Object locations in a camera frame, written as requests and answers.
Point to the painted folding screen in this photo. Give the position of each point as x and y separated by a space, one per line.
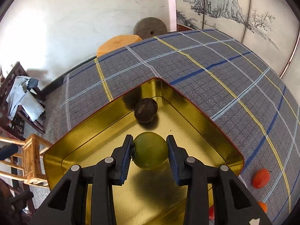
268 27

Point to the red gold toffee tin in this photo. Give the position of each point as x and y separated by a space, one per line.
147 196

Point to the orange tangerine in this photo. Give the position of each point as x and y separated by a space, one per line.
261 178
263 206

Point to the orange plastic stool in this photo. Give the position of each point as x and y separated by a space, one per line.
116 43

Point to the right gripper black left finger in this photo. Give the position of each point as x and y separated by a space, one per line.
66 203

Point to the small red tomato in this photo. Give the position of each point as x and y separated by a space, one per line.
211 213

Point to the white cloth on chair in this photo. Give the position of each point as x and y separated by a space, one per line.
20 95

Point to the grey plaid tablecloth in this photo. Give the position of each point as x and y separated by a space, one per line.
225 79

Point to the dark brown mangosteen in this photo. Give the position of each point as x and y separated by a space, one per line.
145 110

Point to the green round fruit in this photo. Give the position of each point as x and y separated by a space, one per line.
150 151

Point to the round stone millstone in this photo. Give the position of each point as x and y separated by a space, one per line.
149 27

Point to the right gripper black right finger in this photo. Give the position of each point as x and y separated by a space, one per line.
233 202

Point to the light wooden chair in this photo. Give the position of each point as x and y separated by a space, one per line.
27 160

